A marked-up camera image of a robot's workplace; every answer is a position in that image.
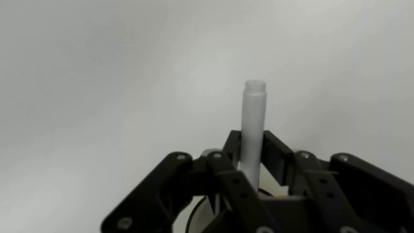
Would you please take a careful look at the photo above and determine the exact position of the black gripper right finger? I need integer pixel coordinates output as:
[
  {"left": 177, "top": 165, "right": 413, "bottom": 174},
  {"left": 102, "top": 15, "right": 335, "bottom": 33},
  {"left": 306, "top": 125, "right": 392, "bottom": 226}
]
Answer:
[{"left": 260, "top": 130, "right": 414, "bottom": 233}]

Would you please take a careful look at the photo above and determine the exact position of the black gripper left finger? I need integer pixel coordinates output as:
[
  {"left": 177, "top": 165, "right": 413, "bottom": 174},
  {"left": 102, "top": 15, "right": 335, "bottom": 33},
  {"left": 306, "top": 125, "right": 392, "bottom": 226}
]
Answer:
[{"left": 99, "top": 128, "right": 277, "bottom": 233}]

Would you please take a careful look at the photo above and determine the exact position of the blue capped white marker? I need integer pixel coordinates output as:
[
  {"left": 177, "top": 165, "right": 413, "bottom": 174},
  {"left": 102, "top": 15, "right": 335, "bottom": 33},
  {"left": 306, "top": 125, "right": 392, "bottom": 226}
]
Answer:
[{"left": 238, "top": 79, "right": 269, "bottom": 193}]

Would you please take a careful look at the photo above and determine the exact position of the yellow tape roll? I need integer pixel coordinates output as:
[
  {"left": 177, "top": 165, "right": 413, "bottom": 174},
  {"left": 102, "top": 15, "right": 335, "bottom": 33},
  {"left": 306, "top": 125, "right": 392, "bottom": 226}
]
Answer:
[{"left": 169, "top": 163, "right": 301, "bottom": 233}]

